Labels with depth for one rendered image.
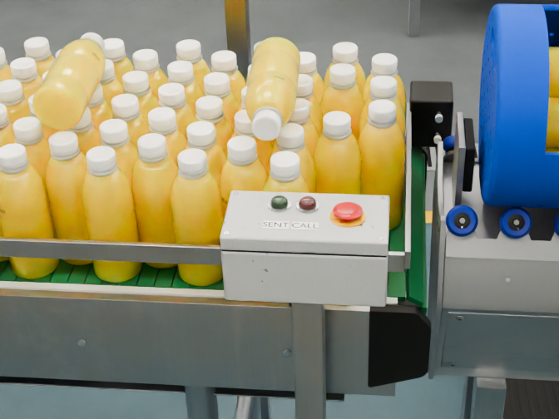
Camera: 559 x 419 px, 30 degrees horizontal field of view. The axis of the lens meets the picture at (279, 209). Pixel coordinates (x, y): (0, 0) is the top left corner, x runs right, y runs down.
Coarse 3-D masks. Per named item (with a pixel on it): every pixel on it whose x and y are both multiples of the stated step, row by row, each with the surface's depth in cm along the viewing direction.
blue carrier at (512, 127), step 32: (512, 32) 137; (544, 32) 136; (512, 64) 134; (544, 64) 134; (480, 96) 160; (512, 96) 134; (544, 96) 133; (480, 128) 158; (512, 128) 134; (544, 128) 134; (480, 160) 156; (512, 160) 136; (544, 160) 136; (512, 192) 141; (544, 192) 140
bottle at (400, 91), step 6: (372, 72) 160; (396, 72) 160; (372, 78) 160; (396, 78) 160; (366, 84) 161; (402, 84) 161; (366, 90) 161; (396, 90) 160; (402, 90) 161; (366, 96) 161; (402, 96) 161; (402, 102) 161
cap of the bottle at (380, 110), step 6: (372, 102) 148; (378, 102) 148; (384, 102) 148; (390, 102) 148; (372, 108) 147; (378, 108) 147; (384, 108) 147; (390, 108) 147; (372, 114) 147; (378, 114) 146; (384, 114) 146; (390, 114) 146; (372, 120) 148; (378, 120) 147; (384, 120) 147; (390, 120) 147
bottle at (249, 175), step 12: (228, 156) 142; (228, 168) 142; (240, 168) 141; (252, 168) 141; (264, 168) 143; (228, 180) 142; (240, 180) 141; (252, 180) 141; (264, 180) 143; (228, 192) 142
